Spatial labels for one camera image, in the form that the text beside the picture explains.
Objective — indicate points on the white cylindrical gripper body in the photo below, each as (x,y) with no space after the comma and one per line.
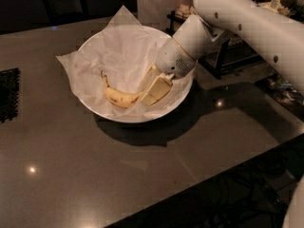
(173,59)

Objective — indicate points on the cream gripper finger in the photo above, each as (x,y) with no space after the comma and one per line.
(157,90)
(148,78)

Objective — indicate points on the black woven mat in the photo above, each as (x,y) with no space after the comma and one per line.
(9,91)

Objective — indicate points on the white paper bowl liner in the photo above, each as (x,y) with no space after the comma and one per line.
(123,50)

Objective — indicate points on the black wire condiment rack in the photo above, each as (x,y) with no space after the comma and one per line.
(229,57)

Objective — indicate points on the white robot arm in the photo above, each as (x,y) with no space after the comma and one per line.
(267,190)

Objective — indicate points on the white creamer packets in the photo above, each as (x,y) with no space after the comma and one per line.
(184,11)

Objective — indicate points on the dark appliance stand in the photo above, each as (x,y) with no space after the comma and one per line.
(65,11)

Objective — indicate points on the white round bowl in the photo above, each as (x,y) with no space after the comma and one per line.
(130,73)

